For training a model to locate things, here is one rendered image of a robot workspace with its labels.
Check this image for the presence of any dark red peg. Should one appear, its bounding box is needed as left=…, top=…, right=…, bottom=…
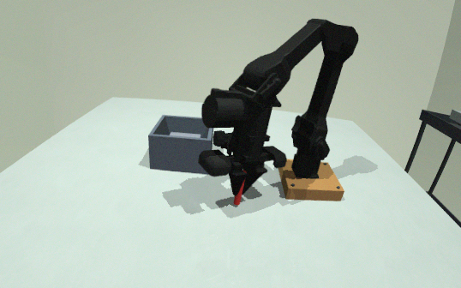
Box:
left=234, top=180, right=245, bottom=205

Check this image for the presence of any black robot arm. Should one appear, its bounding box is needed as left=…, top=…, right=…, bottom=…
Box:
left=201, top=19, right=359, bottom=179

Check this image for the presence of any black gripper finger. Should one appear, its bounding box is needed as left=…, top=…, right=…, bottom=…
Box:
left=242, top=164, right=267, bottom=195
left=228, top=171, right=247, bottom=196

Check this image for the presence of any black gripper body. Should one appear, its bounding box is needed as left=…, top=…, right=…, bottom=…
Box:
left=198, top=126, right=287, bottom=177

